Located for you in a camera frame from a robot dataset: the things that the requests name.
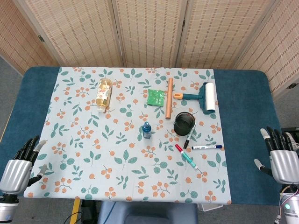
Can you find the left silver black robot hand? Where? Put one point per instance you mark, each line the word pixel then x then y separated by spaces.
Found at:
pixel 16 172

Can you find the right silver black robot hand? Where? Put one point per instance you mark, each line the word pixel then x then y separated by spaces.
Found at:
pixel 285 165

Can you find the blue cap white marker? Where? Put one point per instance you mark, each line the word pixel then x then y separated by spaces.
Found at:
pixel 205 147

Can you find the red cap marker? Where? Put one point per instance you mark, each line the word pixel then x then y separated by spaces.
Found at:
pixel 187 157

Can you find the black marker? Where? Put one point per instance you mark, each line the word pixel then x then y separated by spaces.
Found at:
pixel 187 140

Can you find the black mesh pen holder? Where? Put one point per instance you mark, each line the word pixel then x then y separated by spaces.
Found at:
pixel 181 129

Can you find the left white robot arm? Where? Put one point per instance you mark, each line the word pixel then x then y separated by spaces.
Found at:
pixel 7 210

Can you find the blue felt table cover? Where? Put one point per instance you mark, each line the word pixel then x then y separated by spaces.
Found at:
pixel 245 105

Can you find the brass screen hinge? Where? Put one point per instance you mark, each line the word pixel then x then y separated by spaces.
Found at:
pixel 41 38
pixel 291 86

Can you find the white box under table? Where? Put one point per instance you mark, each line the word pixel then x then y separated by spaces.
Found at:
pixel 209 206

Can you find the teal lint roller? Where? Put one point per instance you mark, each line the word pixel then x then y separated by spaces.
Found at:
pixel 210 98

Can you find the floral leaf berry tablecloth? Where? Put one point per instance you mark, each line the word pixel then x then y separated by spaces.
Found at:
pixel 130 168

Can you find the clear bottle of yellow tea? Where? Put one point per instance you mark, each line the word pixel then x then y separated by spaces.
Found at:
pixel 104 94

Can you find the brown wooden rod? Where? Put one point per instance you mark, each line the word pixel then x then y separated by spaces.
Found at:
pixel 169 100

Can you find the blue spray bottle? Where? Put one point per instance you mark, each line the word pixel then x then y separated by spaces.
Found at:
pixel 147 131

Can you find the blue grey padded seat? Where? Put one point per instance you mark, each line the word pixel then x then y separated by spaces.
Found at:
pixel 149 213

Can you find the green sachet packet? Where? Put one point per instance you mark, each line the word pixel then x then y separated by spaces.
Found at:
pixel 155 98

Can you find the bamboo folding screen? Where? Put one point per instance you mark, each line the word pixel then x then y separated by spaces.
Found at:
pixel 149 32

